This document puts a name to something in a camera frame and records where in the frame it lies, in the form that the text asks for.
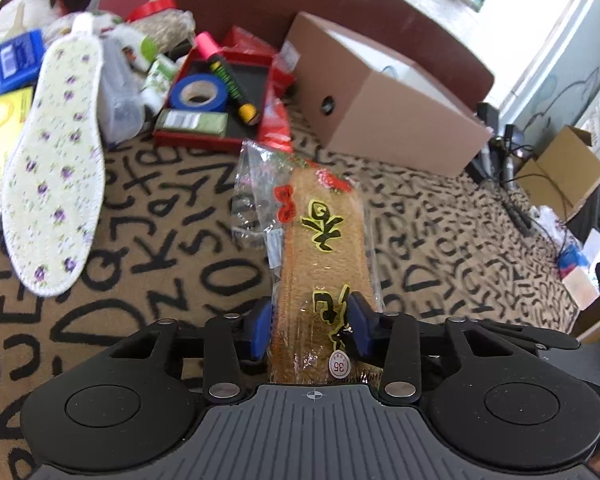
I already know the packaged brown insole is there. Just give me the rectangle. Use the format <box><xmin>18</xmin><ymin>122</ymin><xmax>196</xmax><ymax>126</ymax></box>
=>
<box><xmin>232</xmin><ymin>141</ymin><xmax>384</xmax><ymax>387</ymax></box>

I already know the white green tube bottle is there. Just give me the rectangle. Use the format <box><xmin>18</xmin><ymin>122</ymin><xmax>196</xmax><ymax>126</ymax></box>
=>
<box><xmin>140</xmin><ymin>54</ymin><xmax>178</xmax><ymax>115</ymax></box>

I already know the blue tape roll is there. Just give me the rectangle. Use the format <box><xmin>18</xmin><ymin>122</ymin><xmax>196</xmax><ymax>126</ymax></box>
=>
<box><xmin>169</xmin><ymin>74</ymin><xmax>228</xmax><ymax>113</ymax></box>

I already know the white floral insole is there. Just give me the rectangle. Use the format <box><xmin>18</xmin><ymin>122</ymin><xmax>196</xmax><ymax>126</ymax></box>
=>
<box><xmin>1</xmin><ymin>13</ymin><xmax>105</xmax><ymax>297</ymax></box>

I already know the red shallow tray box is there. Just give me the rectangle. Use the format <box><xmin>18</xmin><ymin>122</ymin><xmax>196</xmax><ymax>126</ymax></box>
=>
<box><xmin>152</xmin><ymin>48</ymin><xmax>292</xmax><ymax>153</ymax></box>

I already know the small green box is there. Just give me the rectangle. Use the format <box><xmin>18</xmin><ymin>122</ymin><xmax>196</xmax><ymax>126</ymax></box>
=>
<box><xmin>156</xmin><ymin>110</ymin><xmax>228</xmax><ymax>138</ymax></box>

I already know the dark brown headboard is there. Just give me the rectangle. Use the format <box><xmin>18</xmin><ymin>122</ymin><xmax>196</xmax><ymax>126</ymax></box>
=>
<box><xmin>176</xmin><ymin>0</ymin><xmax>494</xmax><ymax>107</ymax></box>

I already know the open cardboard box at right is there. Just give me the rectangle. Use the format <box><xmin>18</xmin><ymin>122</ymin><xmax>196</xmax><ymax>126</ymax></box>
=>
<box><xmin>515</xmin><ymin>126</ymin><xmax>600</xmax><ymax>221</ymax></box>

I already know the black tripod stand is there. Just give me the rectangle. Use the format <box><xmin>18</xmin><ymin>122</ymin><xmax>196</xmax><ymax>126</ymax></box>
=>
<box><xmin>465</xmin><ymin>102</ymin><xmax>532</xmax><ymax>236</ymax></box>

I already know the large brown cardboard box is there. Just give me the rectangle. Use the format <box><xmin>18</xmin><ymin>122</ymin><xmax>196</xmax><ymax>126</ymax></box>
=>
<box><xmin>280</xmin><ymin>12</ymin><xmax>491</xmax><ymax>177</ymax></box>

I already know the red plastic packet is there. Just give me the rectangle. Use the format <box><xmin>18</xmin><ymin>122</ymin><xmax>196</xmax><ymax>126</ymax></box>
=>
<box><xmin>257</xmin><ymin>91</ymin><xmax>292</xmax><ymax>153</ymax></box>

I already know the blue plastic case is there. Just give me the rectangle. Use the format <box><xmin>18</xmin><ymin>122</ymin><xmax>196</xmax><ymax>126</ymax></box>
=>
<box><xmin>0</xmin><ymin>29</ymin><xmax>45</xmax><ymax>96</ymax></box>

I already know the clear plastic bag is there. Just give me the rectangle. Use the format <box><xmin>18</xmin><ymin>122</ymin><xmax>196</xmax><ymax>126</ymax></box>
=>
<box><xmin>96</xmin><ymin>38</ymin><xmax>145</xmax><ymax>148</ymax></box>

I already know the pink capped black marker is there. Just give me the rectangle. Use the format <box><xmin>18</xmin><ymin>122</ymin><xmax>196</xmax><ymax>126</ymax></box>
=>
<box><xmin>195</xmin><ymin>32</ymin><xmax>260</xmax><ymax>126</ymax></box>

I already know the red lidded jar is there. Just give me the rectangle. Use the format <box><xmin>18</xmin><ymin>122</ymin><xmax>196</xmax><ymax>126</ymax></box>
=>
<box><xmin>126</xmin><ymin>0</ymin><xmax>196</xmax><ymax>53</ymax></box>

